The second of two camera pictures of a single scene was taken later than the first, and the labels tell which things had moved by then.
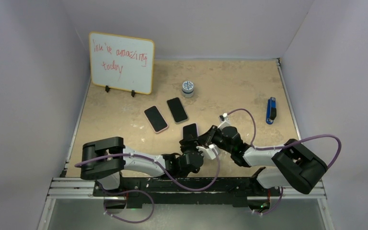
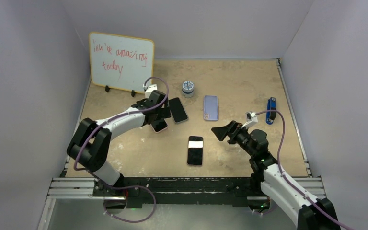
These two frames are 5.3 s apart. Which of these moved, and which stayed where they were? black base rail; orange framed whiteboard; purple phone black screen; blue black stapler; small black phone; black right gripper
Moved: black right gripper; purple phone black screen
Stayed: orange framed whiteboard; small black phone; black base rail; blue black stapler
